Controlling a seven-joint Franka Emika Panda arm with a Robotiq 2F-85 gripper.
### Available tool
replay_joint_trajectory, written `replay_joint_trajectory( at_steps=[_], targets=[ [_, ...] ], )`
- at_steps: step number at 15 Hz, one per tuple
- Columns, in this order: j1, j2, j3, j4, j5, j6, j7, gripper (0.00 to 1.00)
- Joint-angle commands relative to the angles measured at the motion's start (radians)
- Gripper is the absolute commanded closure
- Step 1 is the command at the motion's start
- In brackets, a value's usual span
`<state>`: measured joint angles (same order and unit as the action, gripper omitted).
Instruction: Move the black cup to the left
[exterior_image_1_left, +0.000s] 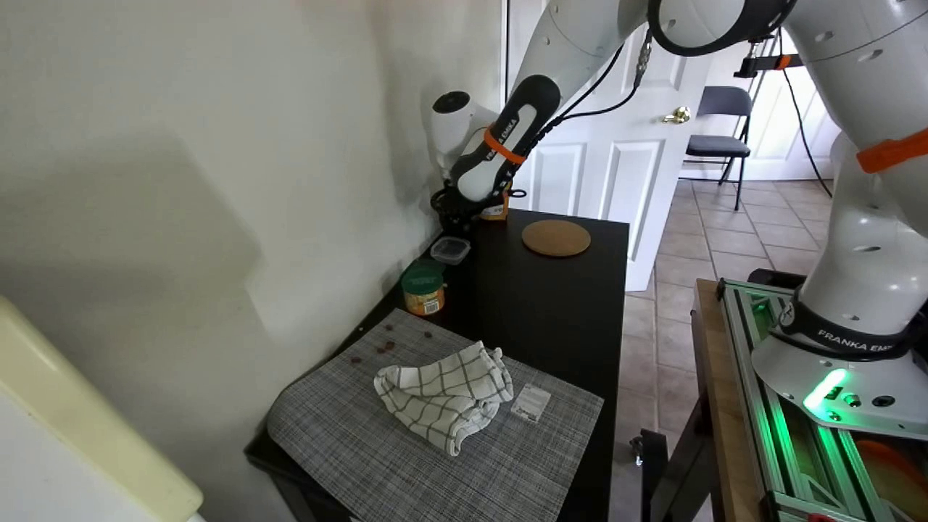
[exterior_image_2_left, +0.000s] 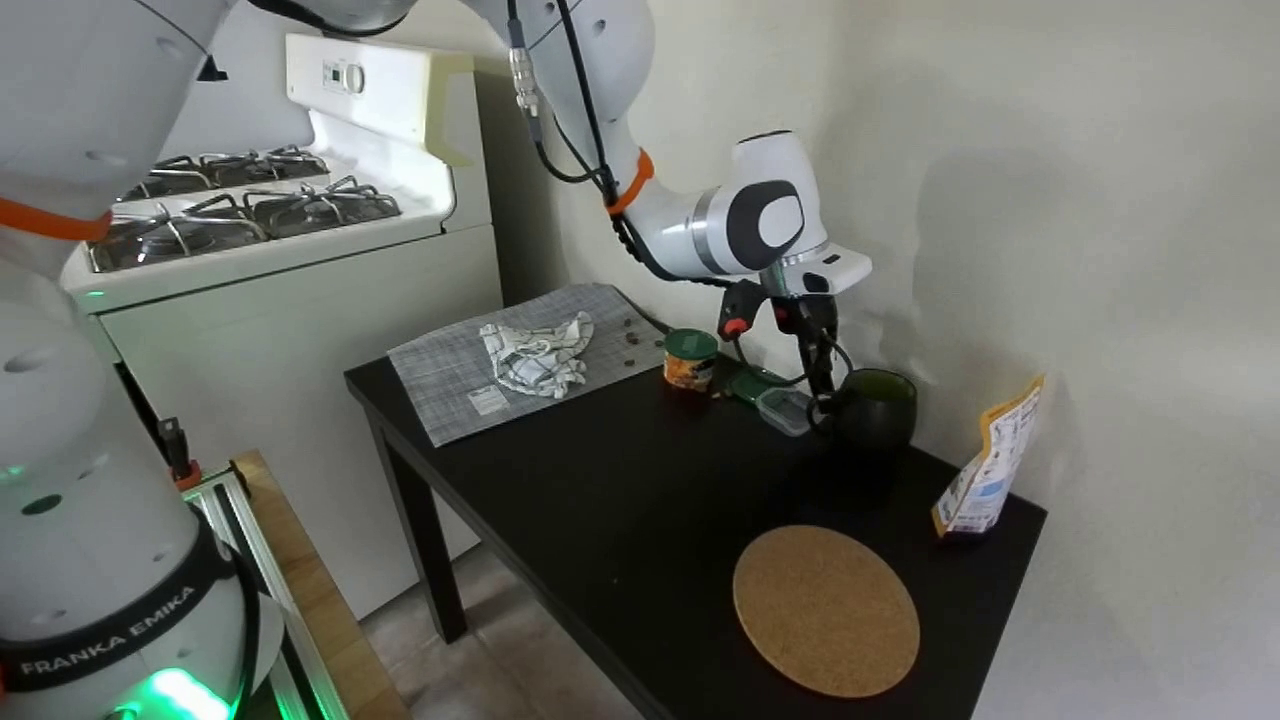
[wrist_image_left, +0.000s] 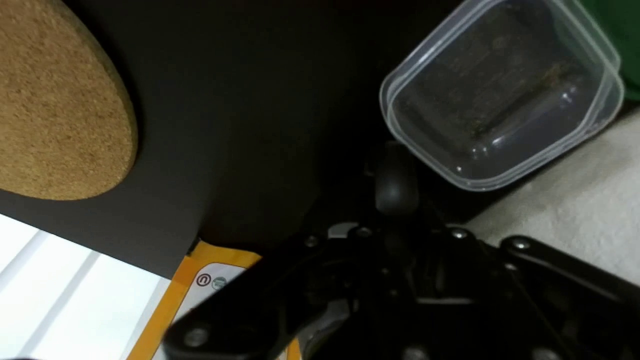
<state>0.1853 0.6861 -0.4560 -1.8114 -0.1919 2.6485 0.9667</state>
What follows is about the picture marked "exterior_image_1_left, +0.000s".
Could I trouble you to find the round cork coaster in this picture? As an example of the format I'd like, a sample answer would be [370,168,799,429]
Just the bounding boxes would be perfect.
[518,216,595,261]

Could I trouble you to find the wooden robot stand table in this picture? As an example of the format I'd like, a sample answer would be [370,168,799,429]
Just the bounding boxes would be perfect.
[664,276,777,522]

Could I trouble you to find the white paper label tag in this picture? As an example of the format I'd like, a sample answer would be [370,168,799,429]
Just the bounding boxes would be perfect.
[506,383,554,427]

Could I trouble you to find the black rolling stand base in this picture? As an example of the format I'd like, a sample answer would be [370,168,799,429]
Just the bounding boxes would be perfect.
[629,429,671,522]

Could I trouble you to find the thin black hanging cable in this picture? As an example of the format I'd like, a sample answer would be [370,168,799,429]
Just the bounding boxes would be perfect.
[773,26,834,199]

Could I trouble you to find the black side table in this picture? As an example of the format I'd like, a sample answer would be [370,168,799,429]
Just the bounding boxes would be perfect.
[241,205,632,522]

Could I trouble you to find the aluminium frame rails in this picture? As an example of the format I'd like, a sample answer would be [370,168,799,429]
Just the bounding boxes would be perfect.
[719,276,928,522]

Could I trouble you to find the white panel door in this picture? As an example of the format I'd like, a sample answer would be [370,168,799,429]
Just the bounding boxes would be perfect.
[502,0,708,293]

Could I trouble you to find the jar with green lid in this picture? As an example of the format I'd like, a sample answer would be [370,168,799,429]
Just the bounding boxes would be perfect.
[397,258,450,318]

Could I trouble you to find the clear plastic food container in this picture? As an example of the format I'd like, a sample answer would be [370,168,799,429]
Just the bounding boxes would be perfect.
[426,235,473,266]

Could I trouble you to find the black tripod with orange tape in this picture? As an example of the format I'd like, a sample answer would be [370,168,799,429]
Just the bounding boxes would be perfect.
[732,51,805,81]

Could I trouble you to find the white checkered dish cloth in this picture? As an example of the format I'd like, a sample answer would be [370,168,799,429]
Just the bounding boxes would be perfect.
[370,338,515,460]

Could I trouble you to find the grey woven placemat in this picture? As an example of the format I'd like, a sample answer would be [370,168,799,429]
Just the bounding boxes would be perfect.
[264,306,606,522]

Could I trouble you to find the black glossy cup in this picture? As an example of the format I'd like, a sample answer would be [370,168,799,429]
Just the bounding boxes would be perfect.
[434,202,477,237]

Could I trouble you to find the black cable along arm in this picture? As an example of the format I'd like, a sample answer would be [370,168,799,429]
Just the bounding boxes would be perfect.
[525,23,655,139]

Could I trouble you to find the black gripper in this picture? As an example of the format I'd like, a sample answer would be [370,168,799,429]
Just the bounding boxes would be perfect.
[428,176,502,224]

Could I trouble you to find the black folding chair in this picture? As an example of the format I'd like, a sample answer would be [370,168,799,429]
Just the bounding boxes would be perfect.
[680,83,755,213]

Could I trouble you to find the orange velcro strap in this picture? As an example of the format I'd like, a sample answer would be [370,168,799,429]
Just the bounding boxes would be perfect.
[853,125,928,176]
[481,128,529,168]

